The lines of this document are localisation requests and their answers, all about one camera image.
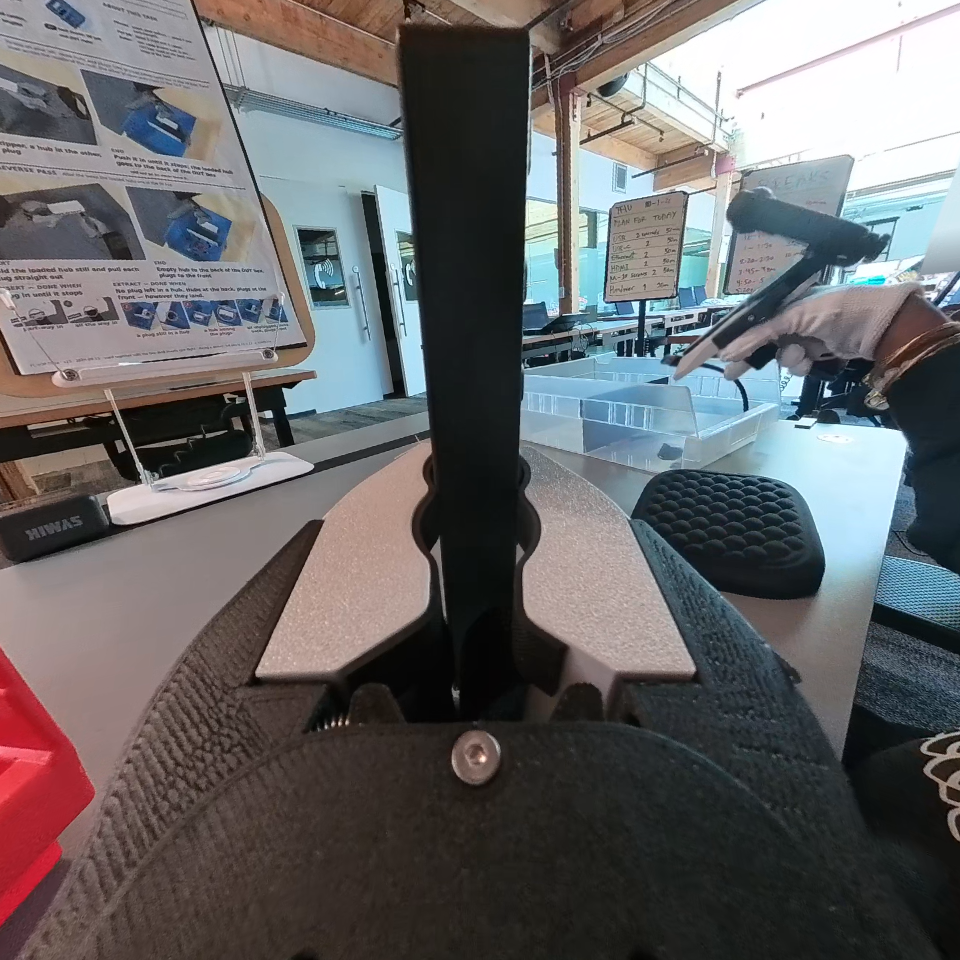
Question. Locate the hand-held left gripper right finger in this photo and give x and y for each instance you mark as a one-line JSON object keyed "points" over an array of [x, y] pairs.
{"points": [[600, 600]]}

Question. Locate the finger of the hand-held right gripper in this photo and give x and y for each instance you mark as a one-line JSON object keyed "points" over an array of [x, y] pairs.
{"points": [[739, 326]]}

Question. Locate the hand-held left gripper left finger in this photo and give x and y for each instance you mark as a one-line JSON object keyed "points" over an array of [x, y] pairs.
{"points": [[352, 600]]}

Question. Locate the clear plastic storage box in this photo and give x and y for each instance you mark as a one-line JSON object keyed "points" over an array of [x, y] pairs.
{"points": [[637, 420]]}

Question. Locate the plain black usb hub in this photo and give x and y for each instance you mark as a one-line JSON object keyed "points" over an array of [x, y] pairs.
{"points": [[465, 225]]}

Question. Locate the red plastic bin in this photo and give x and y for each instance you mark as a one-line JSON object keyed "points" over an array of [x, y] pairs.
{"points": [[37, 765]]}

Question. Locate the person's right hand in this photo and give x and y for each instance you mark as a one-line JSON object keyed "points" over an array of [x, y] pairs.
{"points": [[847, 322]]}

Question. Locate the handwritten whiteboard on stand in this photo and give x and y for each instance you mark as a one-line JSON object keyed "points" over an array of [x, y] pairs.
{"points": [[645, 247], [795, 187]]}

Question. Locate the grey table grommet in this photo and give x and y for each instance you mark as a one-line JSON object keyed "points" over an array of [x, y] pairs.
{"points": [[832, 439]]}

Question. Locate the black honeycomb cushion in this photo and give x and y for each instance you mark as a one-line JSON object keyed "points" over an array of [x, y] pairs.
{"points": [[731, 532]]}

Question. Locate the black ceiling dome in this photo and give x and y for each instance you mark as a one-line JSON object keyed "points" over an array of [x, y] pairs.
{"points": [[611, 84]]}

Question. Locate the wooden backboard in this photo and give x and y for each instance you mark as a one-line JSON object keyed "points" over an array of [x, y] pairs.
{"points": [[296, 300]]}

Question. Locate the dark grey power station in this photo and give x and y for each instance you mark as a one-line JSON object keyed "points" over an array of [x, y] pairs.
{"points": [[52, 529]]}

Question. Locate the grey mesh office chair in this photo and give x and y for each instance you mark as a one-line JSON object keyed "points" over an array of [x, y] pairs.
{"points": [[919, 592]]}

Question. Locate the person's dark printed sweatshirt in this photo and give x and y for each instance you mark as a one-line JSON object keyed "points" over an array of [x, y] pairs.
{"points": [[915, 825]]}

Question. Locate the instruction sheet in acrylic holder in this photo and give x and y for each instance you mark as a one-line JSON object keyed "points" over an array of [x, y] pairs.
{"points": [[112, 187]]}

